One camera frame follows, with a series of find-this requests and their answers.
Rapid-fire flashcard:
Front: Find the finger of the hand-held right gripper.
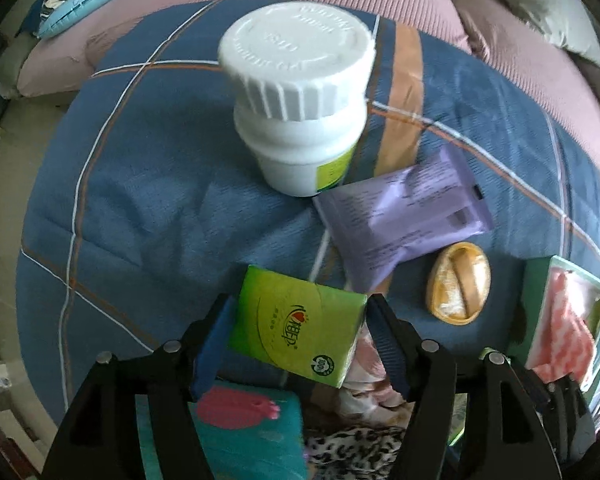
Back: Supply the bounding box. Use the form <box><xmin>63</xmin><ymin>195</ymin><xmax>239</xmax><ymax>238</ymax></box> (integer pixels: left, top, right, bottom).
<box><xmin>530</xmin><ymin>372</ymin><xmax>598</xmax><ymax>480</ymax></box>

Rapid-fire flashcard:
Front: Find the orange round box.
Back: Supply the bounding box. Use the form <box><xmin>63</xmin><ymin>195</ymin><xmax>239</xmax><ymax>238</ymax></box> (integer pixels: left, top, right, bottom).
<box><xmin>425</xmin><ymin>241</ymin><xmax>491</xmax><ymax>327</ymax></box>

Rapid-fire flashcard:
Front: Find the teal printed soft pack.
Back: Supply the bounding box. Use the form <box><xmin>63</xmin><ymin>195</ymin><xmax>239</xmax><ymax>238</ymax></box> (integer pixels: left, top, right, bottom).
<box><xmin>135</xmin><ymin>385</ymin><xmax>308</xmax><ymax>480</ymax></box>

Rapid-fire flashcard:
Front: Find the blue plaid blanket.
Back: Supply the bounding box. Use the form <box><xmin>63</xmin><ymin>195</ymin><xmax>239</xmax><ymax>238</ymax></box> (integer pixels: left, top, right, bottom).
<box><xmin>15</xmin><ymin>0</ymin><xmax>600</xmax><ymax>480</ymax></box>

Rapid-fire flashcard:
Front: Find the pink and white fuzzy sock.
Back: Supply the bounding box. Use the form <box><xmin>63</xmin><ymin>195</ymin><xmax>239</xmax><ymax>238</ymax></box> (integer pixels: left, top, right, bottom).
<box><xmin>530</xmin><ymin>267</ymin><xmax>598</xmax><ymax>383</ymax></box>

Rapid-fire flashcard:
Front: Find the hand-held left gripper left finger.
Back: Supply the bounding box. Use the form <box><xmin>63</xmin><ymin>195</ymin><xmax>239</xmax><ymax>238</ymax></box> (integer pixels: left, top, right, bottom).
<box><xmin>40</xmin><ymin>294</ymin><xmax>241</xmax><ymax>480</ymax></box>

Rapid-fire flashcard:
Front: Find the pink printed underwear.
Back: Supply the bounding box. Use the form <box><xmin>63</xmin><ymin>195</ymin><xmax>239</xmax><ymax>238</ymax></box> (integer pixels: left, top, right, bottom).
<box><xmin>307</xmin><ymin>327</ymin><xmax>408</xmax><ymax>426</ymax></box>

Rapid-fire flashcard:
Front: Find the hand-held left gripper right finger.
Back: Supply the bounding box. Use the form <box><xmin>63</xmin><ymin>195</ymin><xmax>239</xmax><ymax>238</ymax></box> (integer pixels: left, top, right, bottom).
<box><xmin>365</xmin><ymin>292</ymin><xmax>565</xmax><ymax>480</ymax></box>

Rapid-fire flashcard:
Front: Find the green tissue packet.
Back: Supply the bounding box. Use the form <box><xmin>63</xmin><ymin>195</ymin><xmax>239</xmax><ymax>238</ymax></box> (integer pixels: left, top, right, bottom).
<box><xmin>227</xmin><ymin>265</ymin><xmax>368</xmax><ymax>388</ymax></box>

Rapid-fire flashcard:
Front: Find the white tray with green rim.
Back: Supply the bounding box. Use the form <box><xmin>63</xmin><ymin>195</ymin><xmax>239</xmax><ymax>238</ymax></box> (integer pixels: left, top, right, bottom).
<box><xmin>522</xmin><ymin>255</ymin><xmax>600</xmax><ymax>413</ymax></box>

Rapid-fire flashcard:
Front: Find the purple packet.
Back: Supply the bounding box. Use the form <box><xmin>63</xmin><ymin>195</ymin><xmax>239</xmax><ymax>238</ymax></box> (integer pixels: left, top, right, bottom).
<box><xmin>312</xmin><ymin>145</ymin><xmax>495</xmax><ymax>293</ymax></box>

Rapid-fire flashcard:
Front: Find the leopard print scrunchie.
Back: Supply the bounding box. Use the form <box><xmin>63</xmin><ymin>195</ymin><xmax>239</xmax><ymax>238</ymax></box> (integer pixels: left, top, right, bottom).
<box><xmin>302</xmin><ymin>425</ymin><xmax>411</xmax><ymax>480</ymax></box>

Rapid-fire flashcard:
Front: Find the white plastic bottle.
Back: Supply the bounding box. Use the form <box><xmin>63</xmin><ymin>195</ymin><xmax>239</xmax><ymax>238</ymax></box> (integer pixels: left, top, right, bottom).
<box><xmin>217</xmin><ymin>2</ymin><xmax>378</xmax><ymax>198</ymax></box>

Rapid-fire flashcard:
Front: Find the grey pillow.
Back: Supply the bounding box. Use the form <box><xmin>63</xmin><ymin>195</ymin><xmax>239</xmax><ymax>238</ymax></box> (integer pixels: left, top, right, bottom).
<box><xmin>484</xmin><ymin>0</ymin><xmax>600</xmax><ymax>68</ymax></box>

